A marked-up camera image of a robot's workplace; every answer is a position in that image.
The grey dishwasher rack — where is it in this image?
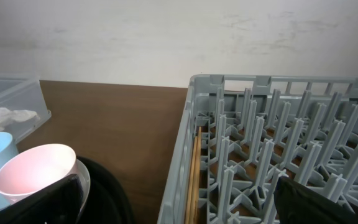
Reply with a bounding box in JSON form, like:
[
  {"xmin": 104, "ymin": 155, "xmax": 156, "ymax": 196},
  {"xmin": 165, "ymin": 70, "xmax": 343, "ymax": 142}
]
[{"xmin": 158, "ymin": 75, "xmax": 358, "ymax": 223}]

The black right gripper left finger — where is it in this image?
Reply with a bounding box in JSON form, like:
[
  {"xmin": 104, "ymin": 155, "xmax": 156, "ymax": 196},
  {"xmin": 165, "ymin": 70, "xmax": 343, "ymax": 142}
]
[{"xmin": 0, "ymin": 174, "xmax": 84, "ymax": 224}]

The wooden chopstick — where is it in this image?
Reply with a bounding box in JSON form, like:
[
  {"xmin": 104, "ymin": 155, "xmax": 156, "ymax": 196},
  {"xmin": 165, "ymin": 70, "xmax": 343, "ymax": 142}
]
[
  {"xmin": 190, "ymin": 127, "xmax": 201, "ymax": 224},
  {"xmin": 185, "ymin": 136, "xmax": 198, "ymax": 224}
]

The pink plastic cup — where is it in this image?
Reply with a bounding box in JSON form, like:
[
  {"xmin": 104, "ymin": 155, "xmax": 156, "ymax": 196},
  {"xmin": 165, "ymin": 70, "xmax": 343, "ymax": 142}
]
[{"xmin": 0, "ymin": 144, "xmax": 78, "ymax": 205}]

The white round plate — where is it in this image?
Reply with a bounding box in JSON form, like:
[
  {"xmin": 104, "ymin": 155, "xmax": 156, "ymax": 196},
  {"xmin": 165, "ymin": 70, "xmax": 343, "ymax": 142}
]
[{"xmin": 0, "ymin": 158, "xmax": 91, "ymax": 222}]

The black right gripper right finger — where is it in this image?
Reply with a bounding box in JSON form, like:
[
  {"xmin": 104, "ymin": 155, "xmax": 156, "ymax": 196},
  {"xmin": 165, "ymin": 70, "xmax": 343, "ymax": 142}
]
[{"xmin": 274, "ymin": 177, "xmax": 358, "ymax": 224}]

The clear plastic waste bin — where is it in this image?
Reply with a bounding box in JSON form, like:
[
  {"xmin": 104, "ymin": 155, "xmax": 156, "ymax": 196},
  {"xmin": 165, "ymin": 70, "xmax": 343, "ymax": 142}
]
[{"xmin": 0, "ymin": 73, "xmax": 52, "ymax": 143}]

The round black serving tray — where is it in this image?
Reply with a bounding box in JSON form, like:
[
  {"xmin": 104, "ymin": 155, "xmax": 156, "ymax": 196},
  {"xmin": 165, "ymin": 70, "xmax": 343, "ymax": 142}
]
[{"xmin": 78, "ymin": 156, "xmax": 135, "ymax": 224}]

